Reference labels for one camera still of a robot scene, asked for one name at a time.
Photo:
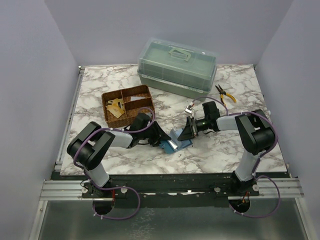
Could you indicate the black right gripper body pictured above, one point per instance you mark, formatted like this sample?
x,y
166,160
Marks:
x,y
198,125

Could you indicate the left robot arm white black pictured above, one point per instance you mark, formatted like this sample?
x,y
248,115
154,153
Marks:
x,y
90,146

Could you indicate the yellow handled pliers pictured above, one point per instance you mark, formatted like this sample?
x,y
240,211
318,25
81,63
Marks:
x,y
223,94

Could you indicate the blue leather card holder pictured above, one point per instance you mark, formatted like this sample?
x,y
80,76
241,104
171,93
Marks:
x,y
174,145

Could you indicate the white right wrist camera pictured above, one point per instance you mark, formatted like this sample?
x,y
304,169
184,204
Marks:
x,y
190,110

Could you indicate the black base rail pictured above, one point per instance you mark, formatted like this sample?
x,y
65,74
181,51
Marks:
x,y
169,191

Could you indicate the green plastic storage box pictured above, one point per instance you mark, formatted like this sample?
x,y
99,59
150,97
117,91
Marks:
x,y
177,68

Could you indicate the left aluminium side rail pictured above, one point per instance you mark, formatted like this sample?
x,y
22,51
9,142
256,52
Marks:
x,y
66,132

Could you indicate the brown wicker divided basket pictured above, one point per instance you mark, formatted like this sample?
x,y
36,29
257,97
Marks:
x,y
131,108

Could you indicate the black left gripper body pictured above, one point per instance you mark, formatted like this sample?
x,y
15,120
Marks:
x,y
149,134

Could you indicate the white card in basket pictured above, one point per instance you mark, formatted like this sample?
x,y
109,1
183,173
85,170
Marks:
x,y
135,98

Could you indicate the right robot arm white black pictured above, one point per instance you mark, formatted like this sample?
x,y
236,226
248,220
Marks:
x,y
256,133

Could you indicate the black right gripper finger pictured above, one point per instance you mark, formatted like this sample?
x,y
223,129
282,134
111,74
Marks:
x,y
186,134
188,122

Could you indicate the tan card in basket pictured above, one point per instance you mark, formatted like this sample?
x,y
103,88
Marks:
x,y
116,107

